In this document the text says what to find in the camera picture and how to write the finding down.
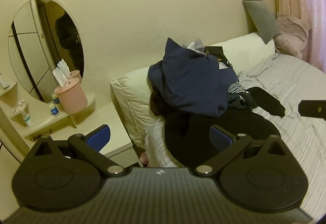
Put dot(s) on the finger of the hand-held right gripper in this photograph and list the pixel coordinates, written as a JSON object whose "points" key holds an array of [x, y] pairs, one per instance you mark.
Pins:
{"points": [[313, 109]]}

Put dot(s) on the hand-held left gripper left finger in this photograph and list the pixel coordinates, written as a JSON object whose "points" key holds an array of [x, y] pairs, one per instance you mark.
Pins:
{"points": [[98, 137]]}

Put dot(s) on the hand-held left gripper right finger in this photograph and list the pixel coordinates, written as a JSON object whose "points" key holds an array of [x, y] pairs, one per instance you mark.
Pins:
{"points": [[221, 137]]}

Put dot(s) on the navy blue garment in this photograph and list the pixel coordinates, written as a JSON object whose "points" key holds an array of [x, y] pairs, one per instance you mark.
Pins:
{"points": [[191, 81]]}

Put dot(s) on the white nightstand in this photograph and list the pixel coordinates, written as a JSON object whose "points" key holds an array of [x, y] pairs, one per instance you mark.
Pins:
{"points": [[114, 124]]}

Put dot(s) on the large black garment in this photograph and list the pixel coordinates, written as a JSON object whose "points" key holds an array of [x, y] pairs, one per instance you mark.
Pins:
{"points": [[198, 132]]}

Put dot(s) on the dark teal garment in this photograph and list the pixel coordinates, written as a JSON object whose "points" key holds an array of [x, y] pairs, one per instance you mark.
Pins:
{"points": [[240, 103]]}

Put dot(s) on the pink round tissue holder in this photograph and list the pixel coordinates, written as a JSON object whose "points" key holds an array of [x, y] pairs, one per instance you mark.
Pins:
{"points": [[72, 99]]}

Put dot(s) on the black garment with sleeve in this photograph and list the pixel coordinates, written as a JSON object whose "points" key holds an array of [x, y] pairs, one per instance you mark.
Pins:
{"points": [[267, 103]]}

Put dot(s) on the pink slipper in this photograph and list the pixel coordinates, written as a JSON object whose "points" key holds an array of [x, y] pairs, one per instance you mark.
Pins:
{"points": [[144, 159]]}

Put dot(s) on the black white striped garment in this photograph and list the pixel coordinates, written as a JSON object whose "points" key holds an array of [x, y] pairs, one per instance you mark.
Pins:
{"points": [[235, 87]]}

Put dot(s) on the small blue label bottle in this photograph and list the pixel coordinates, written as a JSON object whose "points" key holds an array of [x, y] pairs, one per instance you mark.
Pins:
{"points": [[53, 110]]}

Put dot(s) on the long white pillow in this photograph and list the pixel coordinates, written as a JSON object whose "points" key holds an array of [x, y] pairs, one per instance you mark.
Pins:
{"points": [[132, 96]]}

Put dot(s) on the small yellow cap bottle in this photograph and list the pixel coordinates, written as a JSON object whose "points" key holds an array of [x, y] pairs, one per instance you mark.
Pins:
{"points": [[56, 99]]}

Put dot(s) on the cream vanity shelf unit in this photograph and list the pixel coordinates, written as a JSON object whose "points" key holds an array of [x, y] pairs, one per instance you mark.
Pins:
{"points": [[40, 127]]}

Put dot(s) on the white tissue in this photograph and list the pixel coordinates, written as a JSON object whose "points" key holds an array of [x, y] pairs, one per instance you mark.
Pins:
{"points": [[59, 77]]}

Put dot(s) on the small white bottle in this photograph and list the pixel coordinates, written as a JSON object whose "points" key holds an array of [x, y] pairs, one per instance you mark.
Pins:
{"points": [[27, 120]]}

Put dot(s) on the black garment with striped cuff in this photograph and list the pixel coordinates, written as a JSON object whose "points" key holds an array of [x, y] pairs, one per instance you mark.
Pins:
{"points": [[216, 54]]}

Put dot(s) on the grey white garment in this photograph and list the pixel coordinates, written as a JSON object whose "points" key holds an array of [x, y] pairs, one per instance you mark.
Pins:
{"points": [[194, 44]]}

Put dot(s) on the grey pillow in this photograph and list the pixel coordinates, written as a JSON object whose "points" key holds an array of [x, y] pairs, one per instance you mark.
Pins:
{"points": [[262, 20]]}

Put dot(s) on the oval wall mirror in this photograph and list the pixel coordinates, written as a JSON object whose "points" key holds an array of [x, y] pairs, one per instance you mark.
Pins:
{"points": [[30, 60]]}

